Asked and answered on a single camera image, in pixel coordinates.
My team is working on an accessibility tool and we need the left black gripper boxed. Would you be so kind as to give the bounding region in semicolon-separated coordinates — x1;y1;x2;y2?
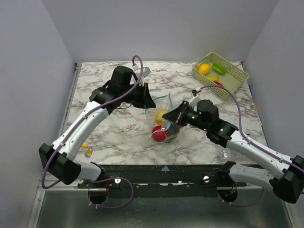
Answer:
120;82;156;108

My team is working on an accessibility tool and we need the beige pear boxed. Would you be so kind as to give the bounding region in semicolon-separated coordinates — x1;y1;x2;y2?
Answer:
155;110;167;125

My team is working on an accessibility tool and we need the clear zip top bag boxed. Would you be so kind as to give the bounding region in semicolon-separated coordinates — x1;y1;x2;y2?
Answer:
145;93;177;143

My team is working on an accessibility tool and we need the green white cabbage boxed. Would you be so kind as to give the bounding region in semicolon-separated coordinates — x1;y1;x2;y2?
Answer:
165;133;178;143

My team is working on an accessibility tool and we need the red pomegranate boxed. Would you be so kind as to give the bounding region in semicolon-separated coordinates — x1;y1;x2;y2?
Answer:
151;125;168;142

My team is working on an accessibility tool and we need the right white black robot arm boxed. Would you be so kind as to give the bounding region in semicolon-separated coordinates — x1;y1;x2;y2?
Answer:
162;100;304;203

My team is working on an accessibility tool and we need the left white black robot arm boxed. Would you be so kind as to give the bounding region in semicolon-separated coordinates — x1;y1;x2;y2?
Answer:
38;66;156;188

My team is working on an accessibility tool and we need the red chili pepper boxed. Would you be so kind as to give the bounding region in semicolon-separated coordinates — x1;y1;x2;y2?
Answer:
214;81;224;87

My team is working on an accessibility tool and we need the yellow banana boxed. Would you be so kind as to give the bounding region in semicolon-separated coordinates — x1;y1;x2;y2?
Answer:
208;76;219;81

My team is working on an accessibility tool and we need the yellow lemon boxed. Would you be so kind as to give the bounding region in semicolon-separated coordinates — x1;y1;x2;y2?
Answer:
198;63;210;75

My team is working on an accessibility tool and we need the green plastic basket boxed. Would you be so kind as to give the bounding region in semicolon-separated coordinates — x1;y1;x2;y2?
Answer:
192;52;249;100

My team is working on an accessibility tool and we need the clear plastic box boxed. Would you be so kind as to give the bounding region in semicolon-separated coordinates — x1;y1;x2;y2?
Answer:
218;148;247;161

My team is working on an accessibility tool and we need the green lettuce leaf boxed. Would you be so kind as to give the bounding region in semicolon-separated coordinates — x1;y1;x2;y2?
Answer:
212;63;227;75

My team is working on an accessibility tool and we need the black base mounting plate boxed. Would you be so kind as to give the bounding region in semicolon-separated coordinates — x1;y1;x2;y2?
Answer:
78;161;235;198

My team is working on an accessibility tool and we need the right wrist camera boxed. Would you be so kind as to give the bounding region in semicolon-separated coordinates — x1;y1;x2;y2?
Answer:
189;88;201;106

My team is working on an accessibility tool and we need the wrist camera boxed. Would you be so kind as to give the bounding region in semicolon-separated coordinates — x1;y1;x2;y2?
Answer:
133;66;151;86
189;88;201;106

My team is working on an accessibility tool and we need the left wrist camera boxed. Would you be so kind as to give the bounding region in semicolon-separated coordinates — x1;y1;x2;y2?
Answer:
133;66;151;86

